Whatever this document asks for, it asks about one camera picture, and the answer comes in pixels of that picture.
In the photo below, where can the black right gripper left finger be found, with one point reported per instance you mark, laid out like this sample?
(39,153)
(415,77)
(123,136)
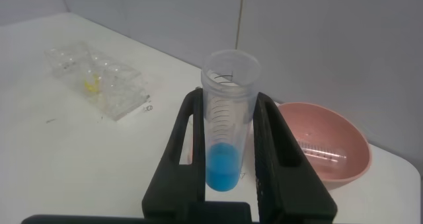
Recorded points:
(172,181)

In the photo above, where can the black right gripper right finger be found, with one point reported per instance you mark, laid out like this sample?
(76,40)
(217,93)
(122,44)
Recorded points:
(284,184)

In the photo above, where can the test tube with red pigment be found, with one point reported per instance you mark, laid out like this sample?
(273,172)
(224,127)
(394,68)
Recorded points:
(320,151)

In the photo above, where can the test tube with blue pigment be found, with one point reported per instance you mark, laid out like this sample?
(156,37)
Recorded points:
(223,164)

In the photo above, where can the clear plastic test tube rack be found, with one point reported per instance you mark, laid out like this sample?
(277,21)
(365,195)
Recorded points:
(112,92)

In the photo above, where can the test tube with yellow pigment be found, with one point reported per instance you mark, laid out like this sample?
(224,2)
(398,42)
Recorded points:
(92,84)

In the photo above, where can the pink bowl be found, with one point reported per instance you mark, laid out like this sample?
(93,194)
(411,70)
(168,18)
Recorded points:
(330,125)

